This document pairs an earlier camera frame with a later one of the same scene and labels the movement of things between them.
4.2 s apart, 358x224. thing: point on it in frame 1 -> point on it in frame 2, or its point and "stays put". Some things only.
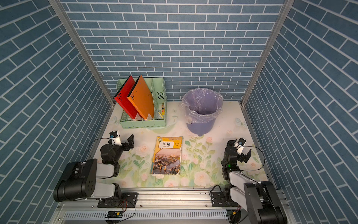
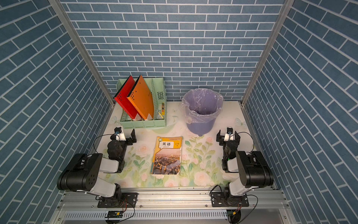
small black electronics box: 115,214 stays put
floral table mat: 201,164 stays put
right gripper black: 244,158 -> 221,138
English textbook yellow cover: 166,158 stays put
